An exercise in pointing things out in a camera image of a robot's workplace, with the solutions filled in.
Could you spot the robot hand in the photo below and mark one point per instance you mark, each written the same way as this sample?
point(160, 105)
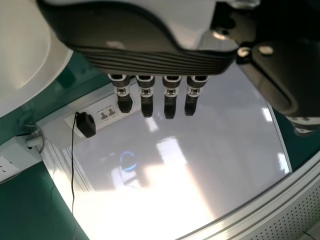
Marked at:
point(150, 37)

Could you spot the white socket strip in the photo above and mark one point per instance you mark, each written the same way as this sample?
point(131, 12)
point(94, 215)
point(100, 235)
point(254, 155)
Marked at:
point(22, 152)
point(100, 122)

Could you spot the black plug adapter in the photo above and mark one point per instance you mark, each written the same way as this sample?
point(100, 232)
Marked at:
point(86, 125)

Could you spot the white rounded housing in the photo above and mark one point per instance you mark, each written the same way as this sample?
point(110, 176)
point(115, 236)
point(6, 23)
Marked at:
point(20, 50)

